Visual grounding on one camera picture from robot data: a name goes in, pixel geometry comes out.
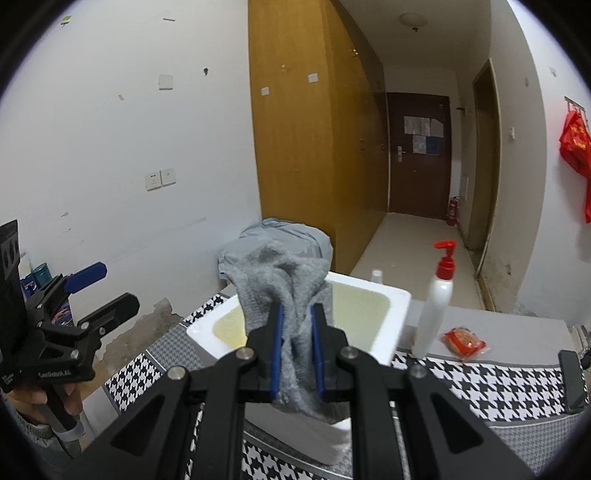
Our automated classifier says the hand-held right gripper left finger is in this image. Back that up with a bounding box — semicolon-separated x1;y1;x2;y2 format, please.
69;303;284;480

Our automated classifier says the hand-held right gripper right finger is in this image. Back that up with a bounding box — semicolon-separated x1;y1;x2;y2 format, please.
310;303;541;480

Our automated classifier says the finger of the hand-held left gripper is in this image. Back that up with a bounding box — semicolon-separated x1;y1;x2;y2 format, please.
25;261;108;320
36;292;140;345

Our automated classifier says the grey knit cloth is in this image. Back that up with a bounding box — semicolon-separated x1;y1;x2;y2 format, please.
228;240;335;423

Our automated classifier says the white foam box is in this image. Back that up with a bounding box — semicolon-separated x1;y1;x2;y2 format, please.
186;271;411;464

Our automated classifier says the person's left forearm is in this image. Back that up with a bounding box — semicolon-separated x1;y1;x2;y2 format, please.
9;418;61;462

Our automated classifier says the person's left hand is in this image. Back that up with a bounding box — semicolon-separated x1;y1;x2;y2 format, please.
8;383;85;425

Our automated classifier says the grey-blue cloth pile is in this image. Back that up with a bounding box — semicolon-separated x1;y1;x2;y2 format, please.
218;218;334;282

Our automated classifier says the white pump bottle red cap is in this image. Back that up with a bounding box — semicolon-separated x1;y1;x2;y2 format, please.
411;240;458;360

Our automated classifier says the red snack packet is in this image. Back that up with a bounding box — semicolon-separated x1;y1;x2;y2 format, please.
438;327;489;360

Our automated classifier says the houndstooth table cloth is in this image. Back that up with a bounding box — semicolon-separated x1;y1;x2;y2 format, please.
102;292;591;480

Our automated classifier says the dark brown door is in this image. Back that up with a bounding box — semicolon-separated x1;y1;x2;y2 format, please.
385;92;451;220

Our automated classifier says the grey tablecloth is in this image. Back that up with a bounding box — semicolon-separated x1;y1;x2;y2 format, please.
81;282;587;480

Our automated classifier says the wooden wardrobe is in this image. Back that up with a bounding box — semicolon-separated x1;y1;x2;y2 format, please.
248;0;387;273

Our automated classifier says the black smartphone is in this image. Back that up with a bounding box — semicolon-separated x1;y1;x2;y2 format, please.
558;350;586;415

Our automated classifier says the light wooden door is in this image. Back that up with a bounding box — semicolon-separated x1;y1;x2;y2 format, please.
467;59;502;254

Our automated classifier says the large red bag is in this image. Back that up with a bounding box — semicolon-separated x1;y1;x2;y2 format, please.
560;111;591;179

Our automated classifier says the round ceiling lamp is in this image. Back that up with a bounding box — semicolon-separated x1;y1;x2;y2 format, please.
399;13;428;33

